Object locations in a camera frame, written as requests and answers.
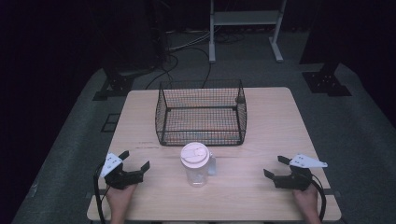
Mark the black stand base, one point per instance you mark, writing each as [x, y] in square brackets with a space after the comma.
[113, 87]
[327, 82]

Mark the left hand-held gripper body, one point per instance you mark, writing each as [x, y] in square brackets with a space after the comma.
[120, 175]

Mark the person's right hand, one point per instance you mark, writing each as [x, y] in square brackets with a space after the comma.
[306, 200]

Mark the person's left hand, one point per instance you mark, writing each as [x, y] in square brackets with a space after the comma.
[120, 196]

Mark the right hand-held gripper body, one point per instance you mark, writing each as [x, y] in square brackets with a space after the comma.
[295, 177]

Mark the clear plastic cup with lid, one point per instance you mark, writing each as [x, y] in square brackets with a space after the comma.
[196, 163]

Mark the white metal stand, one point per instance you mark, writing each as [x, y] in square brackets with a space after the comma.
[246, 29]

